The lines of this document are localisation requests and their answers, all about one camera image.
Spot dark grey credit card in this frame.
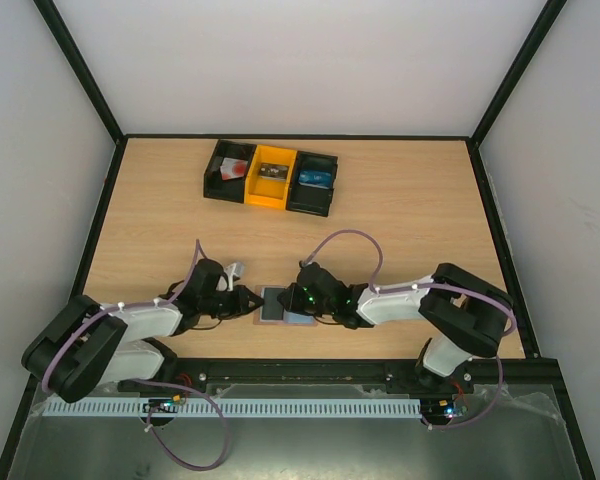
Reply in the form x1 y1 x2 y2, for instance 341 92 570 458
260 286 285 323

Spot yellow middle bin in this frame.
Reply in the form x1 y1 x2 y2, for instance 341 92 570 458
244 144 298 210

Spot black right bin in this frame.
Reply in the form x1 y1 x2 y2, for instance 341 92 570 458
286 151 338 217

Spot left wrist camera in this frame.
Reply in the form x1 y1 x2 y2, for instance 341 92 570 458
224 262 245 291

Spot black enclosure frame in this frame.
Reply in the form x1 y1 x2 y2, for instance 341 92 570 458
0 0 599 480

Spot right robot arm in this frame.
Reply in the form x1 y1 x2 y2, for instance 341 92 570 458
278 263 517 392

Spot light blue slotted cable duct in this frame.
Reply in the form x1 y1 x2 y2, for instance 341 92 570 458
42 397 421 419

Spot blue VIP card in bin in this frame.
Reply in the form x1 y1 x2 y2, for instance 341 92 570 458
298 170 332 189

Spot red white card in bin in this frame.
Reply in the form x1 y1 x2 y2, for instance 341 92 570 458
214 157 251 182

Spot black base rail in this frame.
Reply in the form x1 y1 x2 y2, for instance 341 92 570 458
29 355 561 396

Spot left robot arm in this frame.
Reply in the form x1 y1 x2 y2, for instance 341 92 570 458
21 258 264 403

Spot light blue credit card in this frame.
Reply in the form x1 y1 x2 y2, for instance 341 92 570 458
283 311 315 326

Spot grey VIP card in bin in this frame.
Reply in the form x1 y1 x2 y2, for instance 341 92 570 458
258 163 289 182

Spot red white credit card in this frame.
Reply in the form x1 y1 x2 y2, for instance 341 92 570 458
219 157 249 182

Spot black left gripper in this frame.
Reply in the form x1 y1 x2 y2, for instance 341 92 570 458
200 285 265 320

